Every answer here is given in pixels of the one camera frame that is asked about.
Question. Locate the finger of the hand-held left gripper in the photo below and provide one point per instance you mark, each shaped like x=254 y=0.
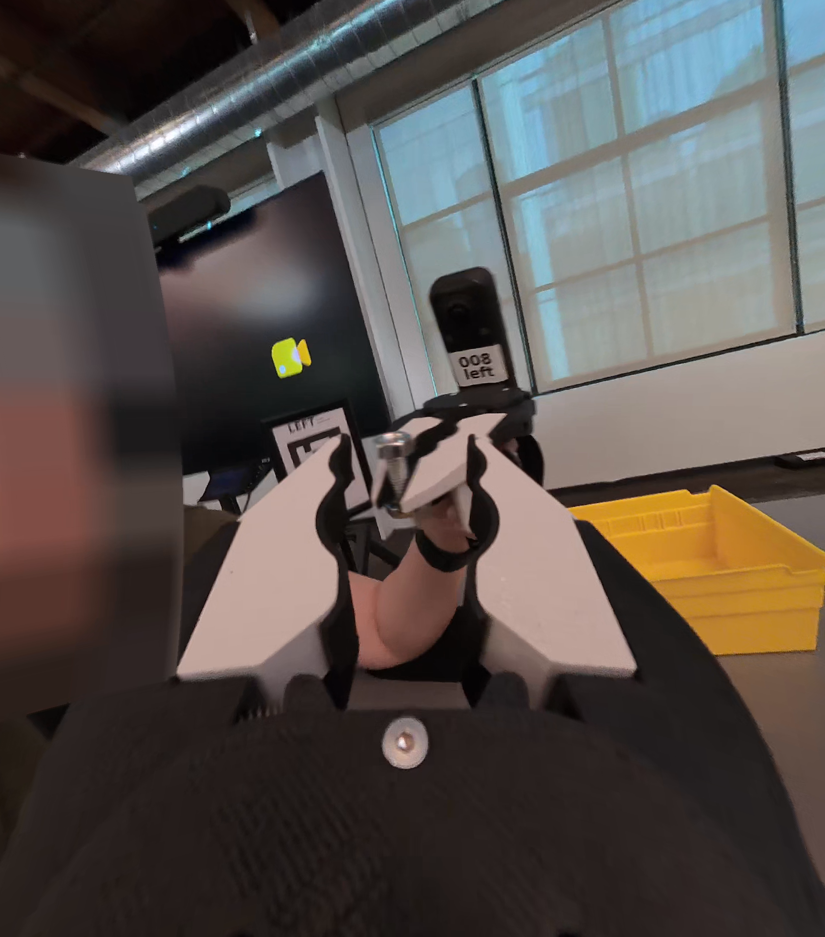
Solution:
x=419 y=427
x=449 y=461

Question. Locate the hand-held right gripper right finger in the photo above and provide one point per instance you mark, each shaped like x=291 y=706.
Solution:
x=551 y=585

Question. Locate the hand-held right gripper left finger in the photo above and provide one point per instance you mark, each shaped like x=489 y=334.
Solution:
x=266 y=585

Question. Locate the steel hex nut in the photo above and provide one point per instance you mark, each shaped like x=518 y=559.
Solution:
x=392 y=444

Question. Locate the steel hex bolt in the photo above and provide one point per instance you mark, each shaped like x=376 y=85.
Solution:
x=392 y=476

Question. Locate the yellow plastic bin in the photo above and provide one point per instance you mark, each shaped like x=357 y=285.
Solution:
x=734 y=615

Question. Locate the person's left forearm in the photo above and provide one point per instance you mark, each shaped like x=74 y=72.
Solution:
x=405 y=615

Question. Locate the person's left hand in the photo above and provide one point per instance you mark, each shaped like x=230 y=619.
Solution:
x=441 y=523

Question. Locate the black wristband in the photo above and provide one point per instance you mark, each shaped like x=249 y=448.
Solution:
x=445 y=560

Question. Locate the black framed marker sign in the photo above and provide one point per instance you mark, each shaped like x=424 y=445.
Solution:
x=291 y=432

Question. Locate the black textured pad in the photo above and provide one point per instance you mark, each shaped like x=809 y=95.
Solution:
x=427 y=672

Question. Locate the large dark display screen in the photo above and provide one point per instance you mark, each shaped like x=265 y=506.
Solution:
x=236 y=307

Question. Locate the large grid window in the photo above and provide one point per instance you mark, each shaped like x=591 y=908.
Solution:
x=676 y=219

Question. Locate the black conference camera bar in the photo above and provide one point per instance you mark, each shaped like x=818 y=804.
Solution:
x=189 y=212

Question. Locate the silver ventilation duct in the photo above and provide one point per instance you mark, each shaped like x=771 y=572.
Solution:
x=273 y=80

